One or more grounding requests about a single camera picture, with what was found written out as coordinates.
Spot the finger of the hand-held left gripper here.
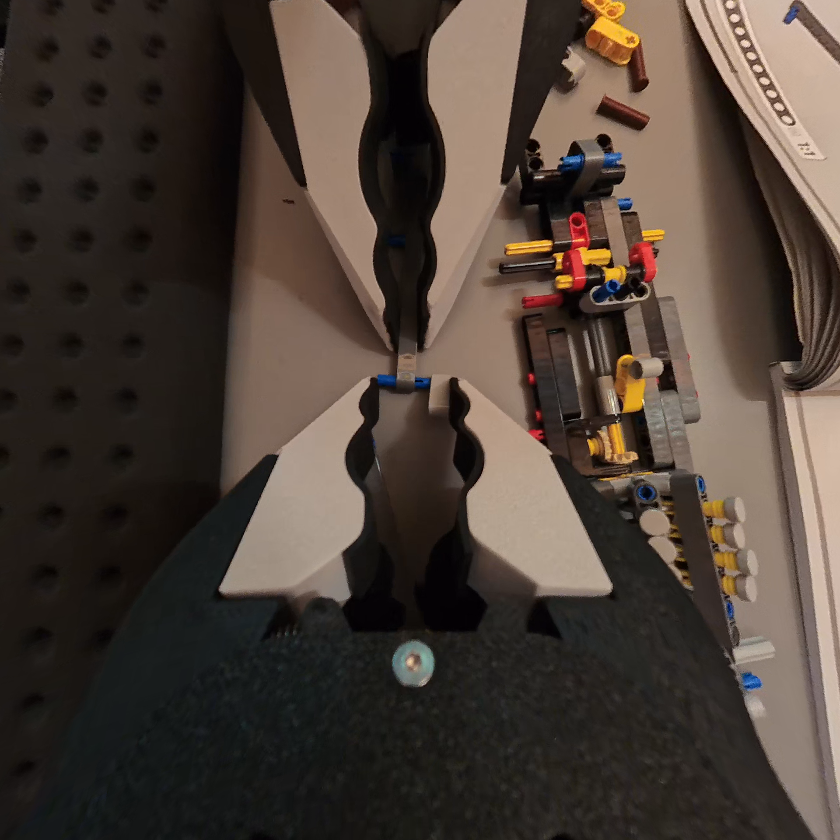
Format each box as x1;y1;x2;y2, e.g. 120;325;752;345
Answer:
419;0;530;350
270;0;399;350

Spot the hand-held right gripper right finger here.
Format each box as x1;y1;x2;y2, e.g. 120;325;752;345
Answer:
449;377;616;611

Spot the yellow lego connector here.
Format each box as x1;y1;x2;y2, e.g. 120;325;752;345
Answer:
579;0;642;51

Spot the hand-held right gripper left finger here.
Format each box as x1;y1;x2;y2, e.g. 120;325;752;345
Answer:
218;377;382;621

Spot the long dark grey lego beam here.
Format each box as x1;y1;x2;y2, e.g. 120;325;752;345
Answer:
384;62;422;395

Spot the open instruction booklet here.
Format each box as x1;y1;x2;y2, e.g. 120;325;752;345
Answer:
682;0;840;840

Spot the partly built lego chassis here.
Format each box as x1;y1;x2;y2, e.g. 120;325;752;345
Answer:
497;133;774;723

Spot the black dimpled mat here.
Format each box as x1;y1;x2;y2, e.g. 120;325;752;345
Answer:
0;0;245;821

